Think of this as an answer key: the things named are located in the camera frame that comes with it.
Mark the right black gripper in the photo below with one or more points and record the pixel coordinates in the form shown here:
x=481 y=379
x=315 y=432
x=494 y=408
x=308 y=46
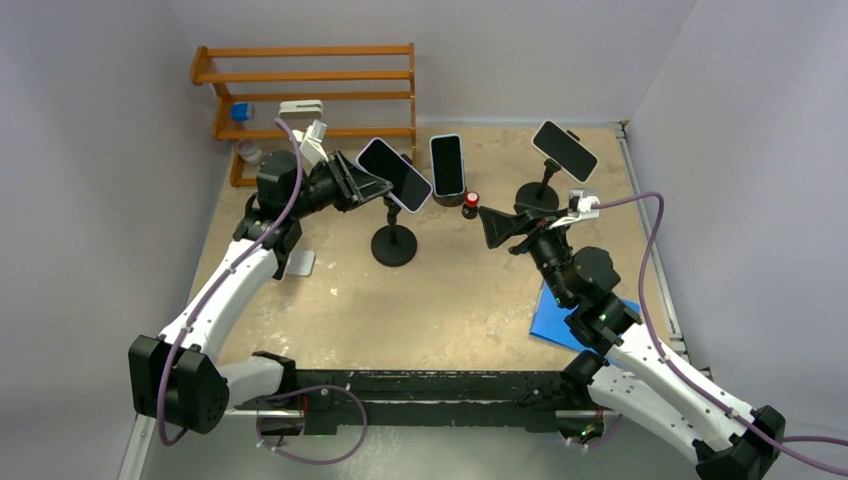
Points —
x=498 y=226

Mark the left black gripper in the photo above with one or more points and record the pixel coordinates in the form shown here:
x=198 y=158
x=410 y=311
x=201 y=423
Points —
x=352 y=184

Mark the lavender case smartphone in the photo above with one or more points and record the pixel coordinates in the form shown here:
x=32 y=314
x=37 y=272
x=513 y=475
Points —
x=410 y=189

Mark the black phone stand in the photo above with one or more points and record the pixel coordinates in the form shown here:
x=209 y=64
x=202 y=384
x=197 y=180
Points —
x=393 y=245
x=538 y=195

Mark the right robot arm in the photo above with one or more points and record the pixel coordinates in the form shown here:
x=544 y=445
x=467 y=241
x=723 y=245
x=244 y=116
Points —
x=624 y=367

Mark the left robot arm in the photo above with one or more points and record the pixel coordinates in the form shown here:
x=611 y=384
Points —
x=175 y=377

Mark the round brown phone dock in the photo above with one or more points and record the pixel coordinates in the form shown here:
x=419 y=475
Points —
x=449 y=201

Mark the red cap black stamp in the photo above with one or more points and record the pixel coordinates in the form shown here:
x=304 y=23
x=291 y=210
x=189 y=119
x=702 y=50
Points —
x=470 y=205

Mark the white eraser block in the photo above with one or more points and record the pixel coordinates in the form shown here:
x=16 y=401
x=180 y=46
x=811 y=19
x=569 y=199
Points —
x=310 y=109

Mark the wooden shelf rack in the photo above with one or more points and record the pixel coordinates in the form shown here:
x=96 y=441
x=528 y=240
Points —
x=359 y=92

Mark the light blue case smartphone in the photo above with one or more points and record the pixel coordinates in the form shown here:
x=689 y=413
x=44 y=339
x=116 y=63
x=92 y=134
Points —
x=447 y=164

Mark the white case smartphone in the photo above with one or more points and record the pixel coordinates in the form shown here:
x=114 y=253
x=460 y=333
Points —
x=560 y=146

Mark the pink case smartphone flat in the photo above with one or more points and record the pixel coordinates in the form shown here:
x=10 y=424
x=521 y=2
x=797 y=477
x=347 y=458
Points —
x=299 y=263

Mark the blue notebook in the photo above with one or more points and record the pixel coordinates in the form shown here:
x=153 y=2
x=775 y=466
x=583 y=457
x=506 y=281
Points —
x=549 y=323

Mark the clear small jar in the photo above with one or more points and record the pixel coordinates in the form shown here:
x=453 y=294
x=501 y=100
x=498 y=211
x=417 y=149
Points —
x=249 y=150

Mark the blue white small box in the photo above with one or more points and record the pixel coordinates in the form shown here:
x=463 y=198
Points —
x=241 y=112

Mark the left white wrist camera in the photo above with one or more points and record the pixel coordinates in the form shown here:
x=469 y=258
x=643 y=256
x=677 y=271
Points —
x=311 y=142

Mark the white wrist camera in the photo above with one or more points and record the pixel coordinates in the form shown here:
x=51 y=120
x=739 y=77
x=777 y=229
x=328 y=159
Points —
x=311 y=142
x=581 y=206

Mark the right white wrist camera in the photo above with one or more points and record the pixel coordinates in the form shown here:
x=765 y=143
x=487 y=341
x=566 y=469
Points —
x=581 y=206

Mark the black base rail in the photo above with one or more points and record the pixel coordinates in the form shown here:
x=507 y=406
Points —
x=535 y=401

